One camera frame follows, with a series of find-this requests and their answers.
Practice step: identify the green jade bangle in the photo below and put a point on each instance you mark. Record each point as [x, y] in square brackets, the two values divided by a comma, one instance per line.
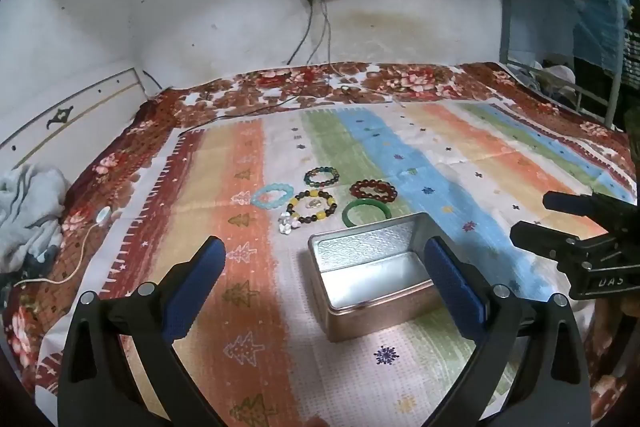
[367, 202]

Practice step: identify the silver metal tin box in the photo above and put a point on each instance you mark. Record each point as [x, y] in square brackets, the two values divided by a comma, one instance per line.
[370, 279]

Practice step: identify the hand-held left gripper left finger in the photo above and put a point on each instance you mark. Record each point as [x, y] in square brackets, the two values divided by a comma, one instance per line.
[197, 287]

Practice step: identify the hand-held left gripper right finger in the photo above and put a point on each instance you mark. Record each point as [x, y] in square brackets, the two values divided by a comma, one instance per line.
[455, 292]

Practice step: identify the white bed headboard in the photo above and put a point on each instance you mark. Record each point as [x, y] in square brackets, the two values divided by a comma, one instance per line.
[75, 117]

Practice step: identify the grey crumpled cloth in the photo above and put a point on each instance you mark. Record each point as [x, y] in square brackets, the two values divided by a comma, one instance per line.
[30, 207]

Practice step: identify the red floral blanket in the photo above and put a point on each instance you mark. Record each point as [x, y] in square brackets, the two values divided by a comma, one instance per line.
[400, 79]

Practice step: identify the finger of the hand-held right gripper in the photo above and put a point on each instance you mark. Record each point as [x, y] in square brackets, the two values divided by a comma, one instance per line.
[540, 239]
[575, 203]

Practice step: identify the striped printed mat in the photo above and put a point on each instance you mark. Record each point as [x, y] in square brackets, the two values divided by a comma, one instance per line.
[240, 287]

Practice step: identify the metal rack frame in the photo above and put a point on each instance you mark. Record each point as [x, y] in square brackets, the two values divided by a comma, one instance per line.
[506, 7]

